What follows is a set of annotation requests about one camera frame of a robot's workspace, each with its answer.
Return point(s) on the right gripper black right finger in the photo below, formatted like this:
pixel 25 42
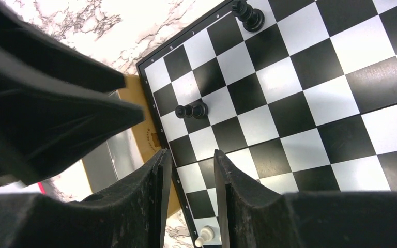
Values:
pixel 252 215

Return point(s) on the white chess piece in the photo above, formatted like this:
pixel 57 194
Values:
pixel 206 234

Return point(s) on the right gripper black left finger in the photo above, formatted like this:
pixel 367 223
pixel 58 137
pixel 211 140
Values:
pixel 130 213

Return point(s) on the red framed whiteboard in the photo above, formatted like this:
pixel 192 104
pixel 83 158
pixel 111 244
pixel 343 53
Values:
pixel 19 187

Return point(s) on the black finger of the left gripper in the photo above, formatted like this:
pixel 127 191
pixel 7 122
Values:
pixel 40 51
pixel 46 124

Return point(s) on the gold metal tin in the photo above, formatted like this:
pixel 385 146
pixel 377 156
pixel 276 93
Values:
pixel 126 151

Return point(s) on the black chess piece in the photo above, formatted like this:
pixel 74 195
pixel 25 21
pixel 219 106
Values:
pixel 196 109
pixel 251 18

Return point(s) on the black white chessboard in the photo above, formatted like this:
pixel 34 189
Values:
pixel 307 103

